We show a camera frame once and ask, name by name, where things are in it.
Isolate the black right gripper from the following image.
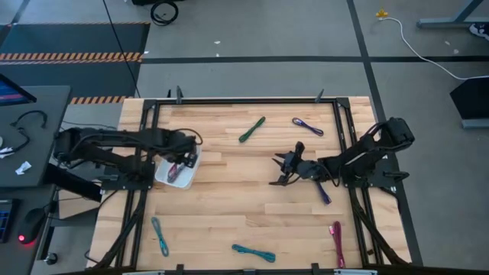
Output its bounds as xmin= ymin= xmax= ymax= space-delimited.
xmin=268 ymin=150 xmax=328 ymax=187

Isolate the pink purple USB-C cable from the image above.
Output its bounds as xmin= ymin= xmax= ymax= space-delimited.
xmin=167 ymin=163 xmax=186 ymax=184

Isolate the white plastic bin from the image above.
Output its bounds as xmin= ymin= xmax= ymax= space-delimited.
xmin=154 ymin=146 xmax=202 ymax=190

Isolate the black side desk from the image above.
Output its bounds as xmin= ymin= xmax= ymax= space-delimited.
xmin=0 ymin=85 xmax=73 ymax=189

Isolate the black hazard-striped floor mat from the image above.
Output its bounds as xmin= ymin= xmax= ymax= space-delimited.
xmin=0 ymin=21 xmax=151 ymax=105

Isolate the crumpled white paper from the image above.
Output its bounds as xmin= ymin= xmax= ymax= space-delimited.
xmin=15 ymin=160 xmax=33 ymax=176

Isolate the black computer mouse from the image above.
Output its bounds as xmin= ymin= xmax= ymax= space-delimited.
xmin=16 ymin=207 xmax=47 ymax=246

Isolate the computer monitor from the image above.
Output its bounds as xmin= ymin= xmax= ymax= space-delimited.
xmin=0 ymin=73 xmax=38 ymax=108

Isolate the black keyboard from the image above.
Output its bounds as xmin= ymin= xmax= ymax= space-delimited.
xmin=0 ymin=198 xmax=19 ymax=244

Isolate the black box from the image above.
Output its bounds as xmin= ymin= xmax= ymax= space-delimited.
xmin=449 ymin=75 xmax=489 ymax=130

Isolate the grey desk leg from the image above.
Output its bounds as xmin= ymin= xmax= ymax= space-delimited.
xmin=416 ymin=0 xmax=489 ymax=31

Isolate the person's shoe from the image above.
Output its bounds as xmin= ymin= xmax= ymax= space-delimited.
xmin=468 ymin=22 xmax=489 ymax=42

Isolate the green USB-C cable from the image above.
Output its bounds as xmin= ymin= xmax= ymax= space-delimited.
xmin=238 ymin=115 xmax=267 ymax=144

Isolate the black aluminium rig frame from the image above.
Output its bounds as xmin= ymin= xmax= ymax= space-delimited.
xmin=91 ymin=86 xmax=412 ymax=275

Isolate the teal USB-C cable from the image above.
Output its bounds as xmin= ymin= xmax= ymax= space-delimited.
xmin=150 ymin=215 xmax=170 ymax=258
xmin=231 ymin=243 xmax=277 ymax=264

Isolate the magenta USB-C cable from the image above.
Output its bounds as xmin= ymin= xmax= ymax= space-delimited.
xmin=329 ymin=220 xmax=347 ymax=270

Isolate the thin black hanging cable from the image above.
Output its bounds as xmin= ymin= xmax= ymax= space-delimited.
xmin=102 ymin=0 xmax=142 ymax=99

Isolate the coiled black cable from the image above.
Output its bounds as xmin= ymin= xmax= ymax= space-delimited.
xmin=150 ymin=0 xmax=180 ymax=27

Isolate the black desk cable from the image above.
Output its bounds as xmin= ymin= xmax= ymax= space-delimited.
xmin=0 ymin=109 xmax=49 ymax=154

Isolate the white floor cable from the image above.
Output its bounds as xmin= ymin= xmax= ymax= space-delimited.
xmin=377 ymin=16 xmax=489 ymax=82

